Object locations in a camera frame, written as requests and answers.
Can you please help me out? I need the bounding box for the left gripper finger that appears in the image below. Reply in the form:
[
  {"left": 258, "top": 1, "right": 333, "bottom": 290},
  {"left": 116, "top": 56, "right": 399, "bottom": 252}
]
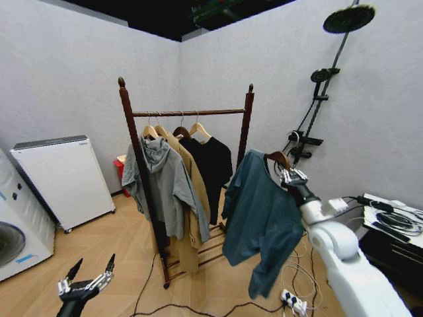
[
  {"left": 57, "top": 258, "right": 84, "bottom": 295},
  {"left": 88, "top": 253, "right": 116, "bottom": 291}
]

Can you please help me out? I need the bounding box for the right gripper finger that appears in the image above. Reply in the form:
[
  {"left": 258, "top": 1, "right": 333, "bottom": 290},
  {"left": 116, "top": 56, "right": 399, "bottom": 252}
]
[
  {"left": 274, "top": 162, "right": 293, "bottom": 187},
  {"left": 289, "top": 167, "right": 310, "bottom": 184}
]

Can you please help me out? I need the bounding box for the dark brown wooden hanger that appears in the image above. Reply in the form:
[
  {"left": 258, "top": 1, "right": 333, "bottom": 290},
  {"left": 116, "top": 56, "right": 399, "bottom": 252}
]
[{"left": 262, "top": 150, "right": 292, "bottom": 172}]

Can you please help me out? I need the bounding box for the teal long-sleeve garment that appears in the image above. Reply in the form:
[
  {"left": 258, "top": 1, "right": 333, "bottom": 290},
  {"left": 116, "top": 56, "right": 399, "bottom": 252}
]
[{"left": 220, "top": 149, "right": 305, "bottom": 300}]

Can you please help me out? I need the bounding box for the light wooden hanger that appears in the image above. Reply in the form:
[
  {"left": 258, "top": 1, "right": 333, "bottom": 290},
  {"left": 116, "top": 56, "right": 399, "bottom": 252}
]
[
  {"left": 142, "top": 112, "right": 160, "bottom": 140},
  {"left": 188, "top": 111, "right": 213, "bottom": 143},
  {"left": 154, "top": 112, "right": 170, "bottom": 138}
]

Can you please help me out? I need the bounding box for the black shower mixer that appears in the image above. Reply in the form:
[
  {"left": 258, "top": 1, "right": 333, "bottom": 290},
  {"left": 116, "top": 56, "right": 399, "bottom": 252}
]
[{"left": 287, "top": 129, "right": 325, "bottom": 160}]

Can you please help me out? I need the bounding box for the white washing machine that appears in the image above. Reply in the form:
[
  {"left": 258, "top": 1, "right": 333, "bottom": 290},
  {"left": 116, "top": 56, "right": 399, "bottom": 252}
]
[{"left": 0, "top": 148, "right": 57, "bottom": 282}]

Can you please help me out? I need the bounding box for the black t-shirt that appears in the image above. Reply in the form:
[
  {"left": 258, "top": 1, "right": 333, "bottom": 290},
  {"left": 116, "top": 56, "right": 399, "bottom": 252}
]
[{"left": 178, "top": 135, "right": 235, "bottom": 226}]

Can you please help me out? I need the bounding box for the black power adapter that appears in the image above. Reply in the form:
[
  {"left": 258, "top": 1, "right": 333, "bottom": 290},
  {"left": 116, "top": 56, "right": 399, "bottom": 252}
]
[{"left": 356, "top": 195, "right": 391, "bottom": 213}]

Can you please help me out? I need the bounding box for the beige long coat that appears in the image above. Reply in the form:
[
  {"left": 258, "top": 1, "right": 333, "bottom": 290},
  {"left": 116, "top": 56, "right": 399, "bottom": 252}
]
[{"left": 164, "top": 129, "right": 213, "bottom": 275}]

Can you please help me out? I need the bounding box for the white air purifier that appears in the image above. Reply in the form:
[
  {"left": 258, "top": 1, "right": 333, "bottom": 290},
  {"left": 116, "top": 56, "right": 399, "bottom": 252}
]
[{"left": 9, "top": 134, "right": 117, "bottom": 234}]

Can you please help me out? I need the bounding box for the flat black bar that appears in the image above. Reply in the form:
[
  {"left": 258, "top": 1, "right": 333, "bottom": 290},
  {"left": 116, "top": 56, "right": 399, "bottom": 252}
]
[{"left": 371, "top": 220, "right": 411, "bottom": 242}]

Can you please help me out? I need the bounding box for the dark wooden clothes rack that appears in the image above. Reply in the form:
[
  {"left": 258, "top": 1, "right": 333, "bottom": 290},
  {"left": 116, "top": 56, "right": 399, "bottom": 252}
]
[{"left": 117, "top": 76, "right": 256, "bottom": 291}]

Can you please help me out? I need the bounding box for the black hand shower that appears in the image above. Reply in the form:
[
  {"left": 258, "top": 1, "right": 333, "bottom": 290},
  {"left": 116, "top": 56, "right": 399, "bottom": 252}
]
[{"left": 310, "top": 67, "right": 332, "bottom": 100}]

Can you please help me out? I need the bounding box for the red box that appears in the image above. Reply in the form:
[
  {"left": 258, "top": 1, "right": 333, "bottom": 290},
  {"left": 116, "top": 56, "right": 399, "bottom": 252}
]
[{"left": 112, "top": 154, "right": 132, "bottom": 198}]

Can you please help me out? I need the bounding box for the grey hooded jacket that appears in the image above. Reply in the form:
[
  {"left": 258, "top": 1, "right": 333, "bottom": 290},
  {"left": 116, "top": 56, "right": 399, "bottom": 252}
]
[{"left": 121, "top": 133, "right": 212, "bottom": 244}]

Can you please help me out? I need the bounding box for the white power strip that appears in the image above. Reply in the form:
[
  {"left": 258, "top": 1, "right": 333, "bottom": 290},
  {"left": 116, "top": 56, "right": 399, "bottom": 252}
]
[{"left": 280, "top": 288, "right": 309, "bottom": 315}]

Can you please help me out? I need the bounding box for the white-topped side table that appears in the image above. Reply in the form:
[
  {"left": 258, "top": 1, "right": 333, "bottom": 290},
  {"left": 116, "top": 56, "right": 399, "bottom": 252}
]
[{"left": 358, "top": 192, "right": 423, "bottom": 299}]

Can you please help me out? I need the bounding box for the round black shower head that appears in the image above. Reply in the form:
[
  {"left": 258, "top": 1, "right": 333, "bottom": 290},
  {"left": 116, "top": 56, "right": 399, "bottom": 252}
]
[{"left": 323, "top": 3, "right": 377, "bottom": 34}]

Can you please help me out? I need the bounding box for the black floor cable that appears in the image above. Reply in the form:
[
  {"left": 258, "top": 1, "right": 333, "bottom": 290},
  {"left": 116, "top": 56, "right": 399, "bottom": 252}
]
[{"left": 130, "top": 252, "right": 286, "bottom": 317}]

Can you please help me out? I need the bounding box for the black shower hose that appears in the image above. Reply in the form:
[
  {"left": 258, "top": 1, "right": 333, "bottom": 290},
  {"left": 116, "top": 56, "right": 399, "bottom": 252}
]
[{"left": 284, "top": 98, "right": 319, "bottom": 157}]

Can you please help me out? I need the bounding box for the white floor cable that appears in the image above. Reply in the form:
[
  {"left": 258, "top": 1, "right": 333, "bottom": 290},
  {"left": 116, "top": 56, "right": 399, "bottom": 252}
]
[{"left": 280, "top": 230, "right": 328, "bottom": 312}]

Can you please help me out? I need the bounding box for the coiled black cable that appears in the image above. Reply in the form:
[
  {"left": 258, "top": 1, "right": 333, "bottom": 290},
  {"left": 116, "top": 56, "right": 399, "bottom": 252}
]
[{"left": 374, "top": 210, "right": 423, "bottom": 232}]

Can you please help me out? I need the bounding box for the black shower rail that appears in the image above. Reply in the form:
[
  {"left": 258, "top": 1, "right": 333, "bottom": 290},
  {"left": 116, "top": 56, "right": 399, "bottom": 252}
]
[{"left": 295, "top": 0, "right": 360, "bottom": 160}]

